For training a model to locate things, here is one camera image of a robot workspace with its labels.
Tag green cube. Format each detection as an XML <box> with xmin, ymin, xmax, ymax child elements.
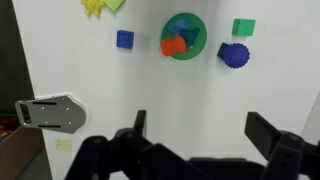
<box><xmin>231</xmin><ymin>18</ymin><xmax>257</xmax><ymax>37</ymax></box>

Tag grey metal plate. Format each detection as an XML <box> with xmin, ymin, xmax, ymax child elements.
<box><xmin>14</xmin><ymin>93</ymin><xmax>88</xmax><ymax>135</ymax></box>

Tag lime green square block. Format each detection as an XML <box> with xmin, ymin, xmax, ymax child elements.
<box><xmin>102</xmin><ymin>0</ymin><xmax>127</xmax><ymax>13</ymax></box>

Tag purple spiky ball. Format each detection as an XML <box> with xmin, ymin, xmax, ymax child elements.
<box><xmin>222</xmin><ymin>42</ymin><xmax>251</xmax><ymax>70</ymax></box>

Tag yellow sticky note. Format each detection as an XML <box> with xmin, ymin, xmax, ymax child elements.
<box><xmin>54</xmin><ymin>138</ymin><xmax>73</xmax><ymax>154</ymax></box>

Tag green bowl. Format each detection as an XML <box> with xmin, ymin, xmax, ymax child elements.
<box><xmin>160</xmin><ymin>12</ymin><xmax>208</xmax><ymax>61</ymax></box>

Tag dark blue block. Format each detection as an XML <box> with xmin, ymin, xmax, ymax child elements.
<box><xmin>216</xmin><ymin>42</ymin><xmax>231</xmax><ymax>59</ymax></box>

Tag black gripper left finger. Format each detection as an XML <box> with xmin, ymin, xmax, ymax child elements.
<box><xmin>64</xmin><ymin>109</ymin><xmax>214</xmax><ymax>180</ymax></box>

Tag blue rubber toy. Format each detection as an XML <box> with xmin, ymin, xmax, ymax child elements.
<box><xmin>167</xmin><ymin>18</ymin><xmax>191</xmax><ymax>38</ymax></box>

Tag blue square block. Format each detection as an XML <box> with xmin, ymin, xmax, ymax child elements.
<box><xmin>115</xmin><ymin>29</ymin><xmax>135</xmax><ymax>50</ymax></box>

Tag cardboard box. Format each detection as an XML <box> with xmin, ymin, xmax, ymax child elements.
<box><xmin>0</xmin><ymin>125</ymin><xmax>46</xmax><ymax>180</ymax></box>

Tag teal rubber toy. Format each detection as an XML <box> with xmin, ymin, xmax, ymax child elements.
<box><xmin>181</xmin><ymin>26</ymin><xmax>201</xmax><ymax>48</ymax></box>

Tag orange rubber toy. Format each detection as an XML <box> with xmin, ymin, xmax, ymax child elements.
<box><xmin>160</xmin><ymin>34</ymin><xmax>187</xmax><ymax>58</ymax></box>

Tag yellow spiky toy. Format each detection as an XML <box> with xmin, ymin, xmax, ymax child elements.
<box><xmin>80</xmin><ymin>0</ymin><xmax>106</xmax><ymax>18</ymax></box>

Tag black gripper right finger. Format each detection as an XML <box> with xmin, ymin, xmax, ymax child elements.
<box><xmin>244</xmin><ymin>111</ymin><xmax>320</xmax><ymax>180</ymax></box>

